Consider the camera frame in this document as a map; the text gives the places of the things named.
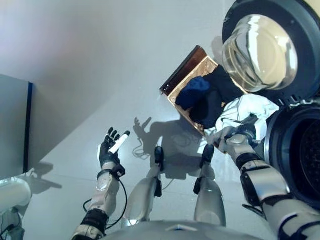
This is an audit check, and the round glass washer door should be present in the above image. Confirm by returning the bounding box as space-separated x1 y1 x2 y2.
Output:
221 0 320 106

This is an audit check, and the woven wicker basket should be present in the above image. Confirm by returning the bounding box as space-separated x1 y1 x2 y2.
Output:
167 56 231 137

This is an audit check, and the white garment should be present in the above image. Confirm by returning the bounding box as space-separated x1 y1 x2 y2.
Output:
212 93 280 151

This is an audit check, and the black garment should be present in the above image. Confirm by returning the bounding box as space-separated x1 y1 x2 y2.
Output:
191 65 250 131

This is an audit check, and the dark brown wooden stool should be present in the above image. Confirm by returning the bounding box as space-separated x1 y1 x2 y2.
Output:
159 45 208 97

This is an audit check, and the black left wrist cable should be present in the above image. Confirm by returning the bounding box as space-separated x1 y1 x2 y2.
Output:
83 172 129 229

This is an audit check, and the grey equipment stand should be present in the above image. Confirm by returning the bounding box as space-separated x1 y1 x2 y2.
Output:
0 207 26 240

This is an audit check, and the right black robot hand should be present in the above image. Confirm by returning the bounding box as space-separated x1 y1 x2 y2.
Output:
234 115 261 146

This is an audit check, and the thin floor cable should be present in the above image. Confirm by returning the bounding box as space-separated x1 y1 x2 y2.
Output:
161 177 176 191

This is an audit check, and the blue garment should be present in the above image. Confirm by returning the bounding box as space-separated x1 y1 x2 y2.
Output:
175 76 210 111

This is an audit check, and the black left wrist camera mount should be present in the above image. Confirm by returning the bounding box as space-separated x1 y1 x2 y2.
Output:
112 166 126 178

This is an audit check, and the silver robot torso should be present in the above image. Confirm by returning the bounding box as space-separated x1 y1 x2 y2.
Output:
99 219 276 240

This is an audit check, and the white cylindrical object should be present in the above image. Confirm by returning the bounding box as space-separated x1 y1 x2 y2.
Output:
0 177 32 213

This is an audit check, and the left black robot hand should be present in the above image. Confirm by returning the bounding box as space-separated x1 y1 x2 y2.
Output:
96 126 131 170

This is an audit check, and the grey cabinet with black edge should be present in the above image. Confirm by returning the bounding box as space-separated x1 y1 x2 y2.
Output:
0 74 35 180

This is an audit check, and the right silver robot leg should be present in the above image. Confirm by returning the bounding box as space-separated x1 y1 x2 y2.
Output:
193 144 227 227

